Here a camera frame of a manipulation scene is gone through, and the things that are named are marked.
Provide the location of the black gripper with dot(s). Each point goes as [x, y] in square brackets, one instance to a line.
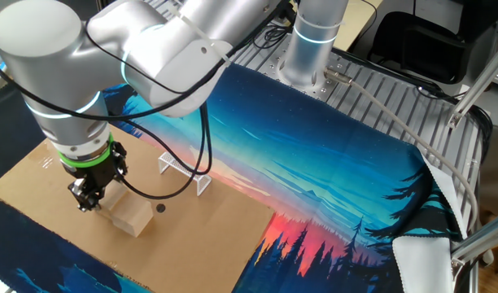
[92, 177]

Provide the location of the light wooden cube block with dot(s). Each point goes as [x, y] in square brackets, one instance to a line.
[133, 217]
[114, 195]

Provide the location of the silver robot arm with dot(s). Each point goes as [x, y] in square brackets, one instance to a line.
[41, 45]

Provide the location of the black round mark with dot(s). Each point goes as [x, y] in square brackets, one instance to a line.
[161, 208]

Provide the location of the clear tape strip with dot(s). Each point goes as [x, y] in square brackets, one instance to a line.
[43, 162]

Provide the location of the white mesh toy goal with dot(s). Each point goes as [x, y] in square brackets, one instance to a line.
[184, 164]

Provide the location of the brown cardboard sheet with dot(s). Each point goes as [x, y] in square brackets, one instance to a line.
[171, 252]

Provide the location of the forest sunset printed cloth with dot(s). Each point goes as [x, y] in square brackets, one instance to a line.
[314, 171]

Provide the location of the beige desk top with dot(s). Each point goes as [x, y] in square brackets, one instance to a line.
[361, 20]

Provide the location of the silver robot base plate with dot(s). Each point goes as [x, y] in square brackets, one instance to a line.
[332, 87]

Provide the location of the aluminium frame post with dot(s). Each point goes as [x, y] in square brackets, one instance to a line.
[483, 243]
[481, 83]

